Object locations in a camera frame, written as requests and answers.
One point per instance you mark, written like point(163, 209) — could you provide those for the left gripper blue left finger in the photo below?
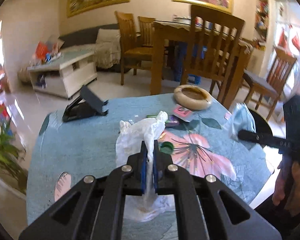
point(136, 181)

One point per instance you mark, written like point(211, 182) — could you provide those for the near wooden dining chair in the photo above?
point(211, 46)

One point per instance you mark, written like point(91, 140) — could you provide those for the white coffee table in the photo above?
point(64, 76)

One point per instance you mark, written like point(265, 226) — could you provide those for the green bottle cap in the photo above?
point(166, 147)

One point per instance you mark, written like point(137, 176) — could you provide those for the black phone stand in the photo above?
point(85, 106)

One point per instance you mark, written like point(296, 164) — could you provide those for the pink patterned small box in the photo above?
point(183, 113)

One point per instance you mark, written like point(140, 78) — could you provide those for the person's right hand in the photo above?
point(287, 187)

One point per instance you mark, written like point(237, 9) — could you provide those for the white tissue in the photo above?
point(148, 206)

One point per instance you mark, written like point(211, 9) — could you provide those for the green purple wrapper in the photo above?
point(171, 121)

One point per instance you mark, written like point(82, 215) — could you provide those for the red plastic bag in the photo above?
point(41, 51)

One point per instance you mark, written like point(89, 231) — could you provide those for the beige stone ashtray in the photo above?
point(192, 97)

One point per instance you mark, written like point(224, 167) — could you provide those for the left wooden dining chair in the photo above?
point(133, 55)

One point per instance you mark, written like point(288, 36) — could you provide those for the wooden dining chair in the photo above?
point(133, 55)
point(211, 46)
point(146, 31)

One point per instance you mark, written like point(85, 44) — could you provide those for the dark grey sofa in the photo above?
point(85, 39)

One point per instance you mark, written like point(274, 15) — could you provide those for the black gold trash bin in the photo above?
point(261, 123)

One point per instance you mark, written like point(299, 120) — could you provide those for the far wooden dining chair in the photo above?
point(146, 31)

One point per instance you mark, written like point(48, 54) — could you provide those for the beige lace sofa cover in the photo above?
point(107, 54)

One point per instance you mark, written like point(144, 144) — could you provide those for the blue floral tablecloth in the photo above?
point(86, 147)

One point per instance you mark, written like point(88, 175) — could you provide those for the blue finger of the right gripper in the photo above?
point(261, 138)

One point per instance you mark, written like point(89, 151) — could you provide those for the light blue face mask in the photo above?
point(241, 119)

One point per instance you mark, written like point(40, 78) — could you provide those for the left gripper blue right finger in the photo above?
point(161, 181)

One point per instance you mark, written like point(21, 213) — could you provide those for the wall shelf with items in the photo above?
point(261, 24)

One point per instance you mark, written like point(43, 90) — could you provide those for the white sofa pillow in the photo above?
point(108, 35)

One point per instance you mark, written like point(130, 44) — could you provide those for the grey cushioned wooden chair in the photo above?
point(267, 92)

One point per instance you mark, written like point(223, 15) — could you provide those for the green potted plant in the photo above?
point(11, 171)

